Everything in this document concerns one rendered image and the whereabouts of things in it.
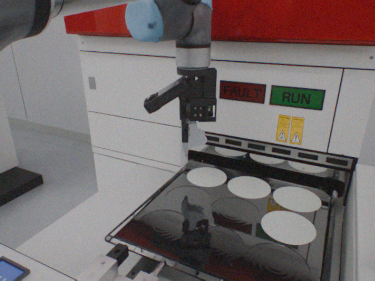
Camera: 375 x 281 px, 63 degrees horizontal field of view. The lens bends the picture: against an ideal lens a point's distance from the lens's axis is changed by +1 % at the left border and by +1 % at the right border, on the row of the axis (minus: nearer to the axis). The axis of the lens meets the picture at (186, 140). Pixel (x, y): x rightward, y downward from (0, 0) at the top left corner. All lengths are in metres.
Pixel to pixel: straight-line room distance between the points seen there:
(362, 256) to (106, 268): 0.38
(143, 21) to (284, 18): 0.30
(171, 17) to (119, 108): 0.51
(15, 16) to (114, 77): 0.74
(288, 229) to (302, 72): 0.34
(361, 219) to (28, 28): 0.53
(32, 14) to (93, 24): 0.67
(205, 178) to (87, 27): 0.53
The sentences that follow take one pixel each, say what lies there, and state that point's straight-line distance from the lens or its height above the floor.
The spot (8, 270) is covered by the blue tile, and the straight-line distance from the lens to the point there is 0.50.
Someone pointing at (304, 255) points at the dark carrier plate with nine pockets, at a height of 0.90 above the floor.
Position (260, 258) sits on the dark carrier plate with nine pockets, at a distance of 0.56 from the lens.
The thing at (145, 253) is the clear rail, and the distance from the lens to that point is 0.56.
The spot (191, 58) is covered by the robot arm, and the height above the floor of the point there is 1.20.
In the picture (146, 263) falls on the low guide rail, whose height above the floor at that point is 0.85.
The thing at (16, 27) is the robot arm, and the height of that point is 1.27.
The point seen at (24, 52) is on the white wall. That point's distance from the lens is 3.79.
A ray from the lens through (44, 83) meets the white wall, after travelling 3.66.
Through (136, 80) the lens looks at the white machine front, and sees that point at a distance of 0.92.
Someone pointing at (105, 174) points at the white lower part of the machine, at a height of 0.74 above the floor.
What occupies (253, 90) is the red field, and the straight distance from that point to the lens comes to 0.77.
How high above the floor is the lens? 1.28
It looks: 22 degrees down
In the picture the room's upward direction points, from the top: straight up
